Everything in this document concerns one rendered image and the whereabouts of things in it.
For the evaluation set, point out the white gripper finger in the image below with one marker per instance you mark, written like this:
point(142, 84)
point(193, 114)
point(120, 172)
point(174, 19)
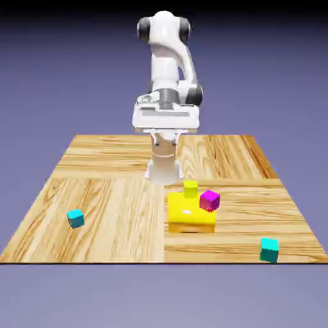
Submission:
point(155, 138)
point(174, 137)

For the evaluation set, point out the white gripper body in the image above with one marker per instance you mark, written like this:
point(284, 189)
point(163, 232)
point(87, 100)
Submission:
point(165, 120)

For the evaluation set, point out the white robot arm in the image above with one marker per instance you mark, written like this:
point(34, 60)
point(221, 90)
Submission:
point(166, 46)

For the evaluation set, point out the small yellow cube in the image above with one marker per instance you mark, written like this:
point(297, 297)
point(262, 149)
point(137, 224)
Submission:
point(190, 189)

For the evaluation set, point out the small magenta cube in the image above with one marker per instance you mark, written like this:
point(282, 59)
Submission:
point(209, 201)

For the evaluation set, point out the small cyan cube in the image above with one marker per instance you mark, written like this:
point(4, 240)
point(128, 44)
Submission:
point(75, 218)

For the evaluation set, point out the small teal cube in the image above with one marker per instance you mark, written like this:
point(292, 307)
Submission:
point(269, 250)

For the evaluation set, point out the large yellow box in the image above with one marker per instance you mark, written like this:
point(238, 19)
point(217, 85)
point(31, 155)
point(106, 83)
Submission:
point(187, 212)

